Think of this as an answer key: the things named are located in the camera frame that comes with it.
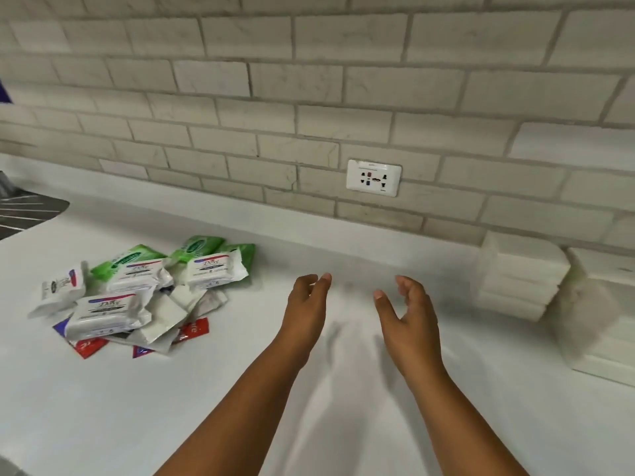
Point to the white wall power socket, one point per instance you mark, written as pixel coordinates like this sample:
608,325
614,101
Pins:
374,178

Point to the person's left forearm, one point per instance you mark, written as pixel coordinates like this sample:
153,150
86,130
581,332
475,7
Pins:
238,416

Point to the white wipes packet red label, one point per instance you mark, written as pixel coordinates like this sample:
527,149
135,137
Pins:
59,288

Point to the purple object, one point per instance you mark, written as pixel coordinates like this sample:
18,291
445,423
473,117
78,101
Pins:
3,92

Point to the small white sachet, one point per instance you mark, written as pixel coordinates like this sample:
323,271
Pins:
159,317
187,297
214,302

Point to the purple and red sachet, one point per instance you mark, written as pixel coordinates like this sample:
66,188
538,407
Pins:
146,351

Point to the steel sink drainboard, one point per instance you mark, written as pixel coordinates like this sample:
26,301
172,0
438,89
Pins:
25,215

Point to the person's left hand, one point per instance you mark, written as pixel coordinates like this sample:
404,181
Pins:
302,317

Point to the person's right thumb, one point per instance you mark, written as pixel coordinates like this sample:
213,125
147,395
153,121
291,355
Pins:
384,304

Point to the person's left thumb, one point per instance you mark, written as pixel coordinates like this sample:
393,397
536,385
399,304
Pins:
322,287

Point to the stack of white boxes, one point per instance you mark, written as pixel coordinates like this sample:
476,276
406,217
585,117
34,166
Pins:
612,337
521,280

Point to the person's right forearm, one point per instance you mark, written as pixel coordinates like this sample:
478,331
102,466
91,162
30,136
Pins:
456,421

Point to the grey plastic wrapper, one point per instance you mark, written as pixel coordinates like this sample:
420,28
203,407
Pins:
585,317

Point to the person's right hand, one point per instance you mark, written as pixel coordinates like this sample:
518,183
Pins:
411,332

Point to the green wipes packet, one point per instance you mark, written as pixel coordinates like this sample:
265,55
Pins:
247,255
121,258
197,246

